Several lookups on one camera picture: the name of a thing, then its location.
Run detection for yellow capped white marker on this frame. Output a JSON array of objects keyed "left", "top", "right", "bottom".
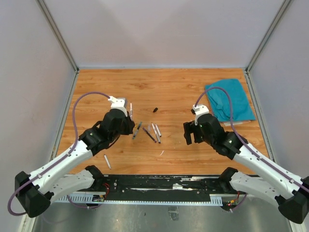
[{"left": 129, "top": 102, "right": 133, "bottom": 121}]

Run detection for dark blue-green gel pen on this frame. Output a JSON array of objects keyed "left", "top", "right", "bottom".
[{"left": 132, "top": 121, "right": 142, "bottom": 140}]

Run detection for white marker blue end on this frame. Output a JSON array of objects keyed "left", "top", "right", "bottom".
[{"left": 151, "top": 123, "right": 161, "bottom": 144}]

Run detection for purple gel pen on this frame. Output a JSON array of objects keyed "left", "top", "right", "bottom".
[{"left": 142, "top": 127, "right": 157, "bottom": 143}]

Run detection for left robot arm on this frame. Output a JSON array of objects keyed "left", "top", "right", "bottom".
[{"left": 14, "top": 109, "right": 135, "bottom": 218}]

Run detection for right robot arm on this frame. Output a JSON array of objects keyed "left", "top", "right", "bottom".
[{"left": 183, "top": 114, "right": 309, "bottom": 224}]

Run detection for white marker black tip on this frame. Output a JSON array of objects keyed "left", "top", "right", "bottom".
[{"left": 155, "top": 124, "right": 162, "bottom": 137}]

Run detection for teal cloth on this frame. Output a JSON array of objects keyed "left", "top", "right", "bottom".
[{"left": 205, "top": 79, "right": 255, "bottom": 122}]

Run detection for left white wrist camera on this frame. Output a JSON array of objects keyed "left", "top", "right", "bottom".
[{"left": 108, "top": 96, "right": 127, "bottom": 115}]

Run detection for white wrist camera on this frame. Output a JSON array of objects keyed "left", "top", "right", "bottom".
[
  {"left": 191, "top": 104, "right": 210, "bottom": 123},
  {"left": 108, "top": 96, "right": 127, "bottom": 115}
]

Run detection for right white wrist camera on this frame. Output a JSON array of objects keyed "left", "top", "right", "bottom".
[{"left": 191, "top": 104, "right": 210, "bottom": 123}]

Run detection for small white pen near rail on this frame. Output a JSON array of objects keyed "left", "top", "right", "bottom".
[{"left": 104, "top": 154, "right": 112, "bottom": 170}]

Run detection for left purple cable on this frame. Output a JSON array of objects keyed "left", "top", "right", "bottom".
[{"left": 7, "top": 91, "right": 112, "bottom": 216}]

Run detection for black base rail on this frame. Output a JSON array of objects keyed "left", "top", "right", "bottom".
[{"left": 102, "top": 174, "right": 237, "bottom": 203}]

